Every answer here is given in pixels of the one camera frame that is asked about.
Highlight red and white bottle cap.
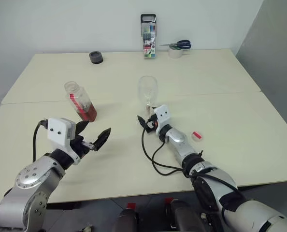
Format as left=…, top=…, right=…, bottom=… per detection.
left=191, top=131, right=203, bottom=143

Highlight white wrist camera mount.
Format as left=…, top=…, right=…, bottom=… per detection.
left=153, top=104, right=171, bottom=131
left=46, top=117, right=81, bottom=166

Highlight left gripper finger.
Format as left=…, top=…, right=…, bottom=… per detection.
left=93, top=127, right=112, bottom=152
left=75, top=120, right=90, bottom=135

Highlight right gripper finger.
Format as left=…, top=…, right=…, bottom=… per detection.
left=136, top=115, right=148, bottom=127

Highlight dark rounded shape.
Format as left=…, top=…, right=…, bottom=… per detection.
left=112, top=208, right=138, bottom=232
left=169, top=200, right=205, bottom=232

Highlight blue handled scissors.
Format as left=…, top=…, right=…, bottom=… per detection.
left=158, top=39, right=192, bottom=50

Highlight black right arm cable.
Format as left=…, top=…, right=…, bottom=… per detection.
left=141, top=120, right=246, bottom=214

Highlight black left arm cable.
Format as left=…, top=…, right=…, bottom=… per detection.
left=32, top=119, right=49, bottom=163

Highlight clear tape roll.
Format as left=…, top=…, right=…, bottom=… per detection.
left=167, top=45, right=183, bottom=59

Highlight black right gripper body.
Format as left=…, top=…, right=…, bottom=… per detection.
left=144, top=113, right=160, bottom=134

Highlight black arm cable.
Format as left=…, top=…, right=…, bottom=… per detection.
left=141, top=120, right=246, bottom=214
left=32, top=119, right=49, bottom=163

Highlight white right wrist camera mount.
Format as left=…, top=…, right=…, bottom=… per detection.
left=153, top=104, right=171, bottom=131

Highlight plastic bottle with red liquid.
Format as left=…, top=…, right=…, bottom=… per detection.
left=64, top=81, right=98, bottom=122

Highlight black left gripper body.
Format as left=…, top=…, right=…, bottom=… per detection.
left=69, top=133, right=97, bottom=158

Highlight clear wine glass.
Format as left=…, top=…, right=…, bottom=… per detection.
left=137, top=75, right=159, bottom=117

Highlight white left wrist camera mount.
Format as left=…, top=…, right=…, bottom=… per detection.
left=46, top=117, right=81, bottom=166

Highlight marker pen pack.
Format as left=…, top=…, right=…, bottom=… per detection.
left=140, top=14, right=157, bottom=59

